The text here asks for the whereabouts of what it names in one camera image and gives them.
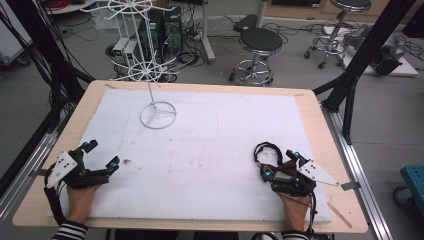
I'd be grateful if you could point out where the person's right striped sleeve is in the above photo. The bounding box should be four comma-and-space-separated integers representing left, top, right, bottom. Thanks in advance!
280, 229, 311, 240

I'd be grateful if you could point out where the black round stool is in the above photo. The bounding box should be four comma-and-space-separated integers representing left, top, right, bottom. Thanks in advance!
228, 27, 284, 88

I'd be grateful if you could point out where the white table leg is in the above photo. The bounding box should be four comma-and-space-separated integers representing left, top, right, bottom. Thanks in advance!
198, 0, 217, 65

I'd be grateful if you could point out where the white wire display stand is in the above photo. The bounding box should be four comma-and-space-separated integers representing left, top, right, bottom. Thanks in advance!
79, 0, 180, 131

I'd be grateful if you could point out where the white platform with black device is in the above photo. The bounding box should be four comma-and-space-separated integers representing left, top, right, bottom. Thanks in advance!
342, 23, 420, 78

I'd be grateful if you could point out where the person's striped sleeve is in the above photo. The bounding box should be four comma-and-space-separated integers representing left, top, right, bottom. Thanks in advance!
280, 229, 311, 240
50, 219, 90, 240

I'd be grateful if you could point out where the person's left striped sleeve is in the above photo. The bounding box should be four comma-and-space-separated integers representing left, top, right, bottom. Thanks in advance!
50, 219, 90, 240

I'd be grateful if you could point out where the person's right hand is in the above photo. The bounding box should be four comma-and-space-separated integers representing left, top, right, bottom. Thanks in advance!
277, 191, 313, 233

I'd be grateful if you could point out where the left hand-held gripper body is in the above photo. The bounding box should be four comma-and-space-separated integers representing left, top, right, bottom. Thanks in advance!
45, 148, 111, 190

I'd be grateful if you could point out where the aluminium rail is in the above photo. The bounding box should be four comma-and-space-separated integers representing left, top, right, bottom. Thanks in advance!
320, 103, 395, 240
0, 128, 59, 231

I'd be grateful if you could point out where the black flat box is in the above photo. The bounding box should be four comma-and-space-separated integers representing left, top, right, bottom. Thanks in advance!
232, 13, 259, 33

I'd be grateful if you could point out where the wooden stick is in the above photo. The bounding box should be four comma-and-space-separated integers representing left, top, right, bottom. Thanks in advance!
326, 201, 353, 230

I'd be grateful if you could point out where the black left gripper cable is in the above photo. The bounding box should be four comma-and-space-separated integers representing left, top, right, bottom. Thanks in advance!
43, 184, 68, 228

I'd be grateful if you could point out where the grey round stool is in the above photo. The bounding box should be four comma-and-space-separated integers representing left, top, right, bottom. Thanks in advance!
302, 0, 373, 70

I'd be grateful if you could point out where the dark red bow tie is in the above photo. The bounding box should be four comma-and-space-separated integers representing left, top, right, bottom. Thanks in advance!
253, 141, 301, 178

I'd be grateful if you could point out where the black computer tower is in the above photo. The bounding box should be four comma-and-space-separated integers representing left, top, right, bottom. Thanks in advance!
137, 5, 185, 56

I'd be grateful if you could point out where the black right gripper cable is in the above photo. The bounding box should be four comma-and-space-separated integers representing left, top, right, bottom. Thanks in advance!
307, 191, 318, 238

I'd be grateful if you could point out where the black frame post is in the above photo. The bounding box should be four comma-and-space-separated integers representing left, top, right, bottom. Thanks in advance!
0, 0, 96, 134
312, 0, 418, 145

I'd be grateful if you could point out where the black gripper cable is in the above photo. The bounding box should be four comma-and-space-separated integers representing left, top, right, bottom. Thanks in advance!
43, 184, 68, 228
307, 191, 318, 238

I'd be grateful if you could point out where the blue cart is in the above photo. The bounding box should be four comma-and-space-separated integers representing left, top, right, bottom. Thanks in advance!
392, 164, 424, 211

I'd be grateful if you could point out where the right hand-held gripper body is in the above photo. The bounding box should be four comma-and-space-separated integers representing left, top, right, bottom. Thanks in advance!
266, 158, 341, 198

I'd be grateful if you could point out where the small white box unit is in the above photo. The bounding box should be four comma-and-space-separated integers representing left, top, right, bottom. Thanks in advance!
111, 37, 138, 68

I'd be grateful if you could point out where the white table mat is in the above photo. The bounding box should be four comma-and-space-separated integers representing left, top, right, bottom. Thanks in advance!
48, 88, 334, 224

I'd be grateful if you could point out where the person's left hand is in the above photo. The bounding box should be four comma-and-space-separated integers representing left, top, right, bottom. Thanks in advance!
65, 182, 103, 224

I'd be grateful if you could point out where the grey metal clip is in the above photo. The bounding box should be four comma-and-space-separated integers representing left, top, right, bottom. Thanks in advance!
340, 181, 362, 192

